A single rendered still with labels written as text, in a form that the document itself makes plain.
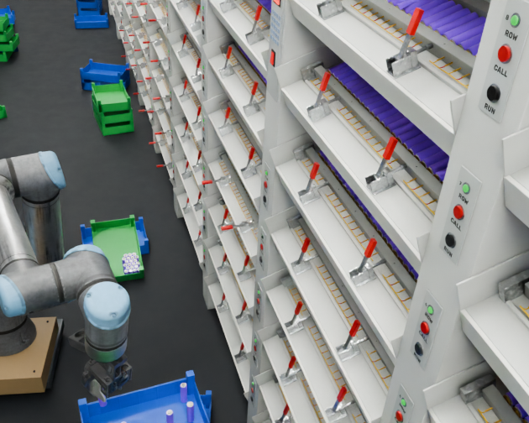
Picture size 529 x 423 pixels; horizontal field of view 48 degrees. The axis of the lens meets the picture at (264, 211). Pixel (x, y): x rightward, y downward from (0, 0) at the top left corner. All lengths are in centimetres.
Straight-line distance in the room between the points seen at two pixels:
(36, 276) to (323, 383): 67
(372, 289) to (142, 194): 241
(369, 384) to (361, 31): 64
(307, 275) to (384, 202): 48
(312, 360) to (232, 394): 90
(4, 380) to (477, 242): 186
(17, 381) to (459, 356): 173
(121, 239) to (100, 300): 165
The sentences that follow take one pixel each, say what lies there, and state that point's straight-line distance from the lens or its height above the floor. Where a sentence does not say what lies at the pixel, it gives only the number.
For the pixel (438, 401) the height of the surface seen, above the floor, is 114.
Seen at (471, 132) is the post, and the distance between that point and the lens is 73.
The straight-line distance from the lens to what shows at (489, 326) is 78.
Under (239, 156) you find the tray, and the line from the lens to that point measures 182.
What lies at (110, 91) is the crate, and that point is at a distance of 419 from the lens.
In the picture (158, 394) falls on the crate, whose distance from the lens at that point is 171.
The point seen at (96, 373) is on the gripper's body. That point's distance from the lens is 144.
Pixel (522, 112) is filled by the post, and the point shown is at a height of 159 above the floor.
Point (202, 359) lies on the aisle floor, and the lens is 244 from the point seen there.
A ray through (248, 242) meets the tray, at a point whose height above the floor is 73.
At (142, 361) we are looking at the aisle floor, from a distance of 245.
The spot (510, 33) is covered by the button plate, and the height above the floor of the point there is 165.
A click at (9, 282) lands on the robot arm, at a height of 100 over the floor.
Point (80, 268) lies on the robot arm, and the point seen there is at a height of 99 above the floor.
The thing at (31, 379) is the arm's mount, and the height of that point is 13.
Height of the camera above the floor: 184
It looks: 35 degrees down
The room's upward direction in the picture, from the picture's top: 4 degrees clockwise
